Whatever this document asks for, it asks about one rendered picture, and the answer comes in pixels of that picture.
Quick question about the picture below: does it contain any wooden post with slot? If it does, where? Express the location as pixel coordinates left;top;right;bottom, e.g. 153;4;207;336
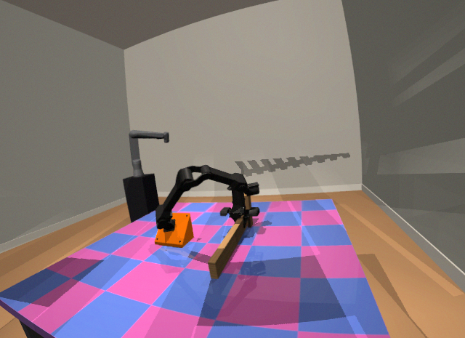
244;194;253;228

